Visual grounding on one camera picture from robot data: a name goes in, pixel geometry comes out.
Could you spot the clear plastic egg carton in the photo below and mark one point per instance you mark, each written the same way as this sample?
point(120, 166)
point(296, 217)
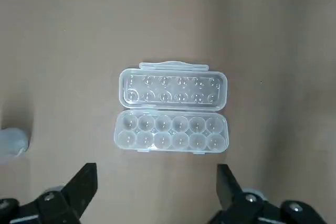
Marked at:
point(170, 108)

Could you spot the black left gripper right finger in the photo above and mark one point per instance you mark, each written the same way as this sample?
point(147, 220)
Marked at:
point(241, 205)

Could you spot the blue round object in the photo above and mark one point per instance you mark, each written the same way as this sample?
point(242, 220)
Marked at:
point(13, 141)

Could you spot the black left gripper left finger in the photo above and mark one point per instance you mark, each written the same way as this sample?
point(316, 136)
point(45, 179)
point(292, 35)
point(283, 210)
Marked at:
point(65, 203)

